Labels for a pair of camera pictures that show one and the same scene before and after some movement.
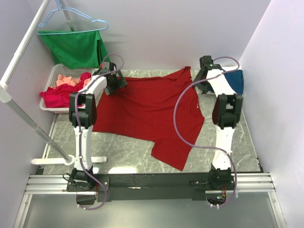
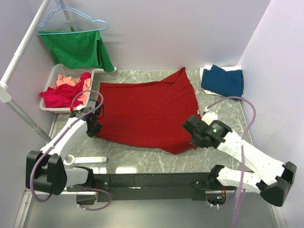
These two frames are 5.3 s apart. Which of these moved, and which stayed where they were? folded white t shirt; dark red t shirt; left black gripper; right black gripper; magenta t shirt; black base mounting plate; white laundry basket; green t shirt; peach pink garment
Moved: right black gripper; left black gripper; dark red t shirt
Stayed: white laundry basket; black base mounting plate; folded white t shirt; peach pink garment; green t shirt; magenta t shirt
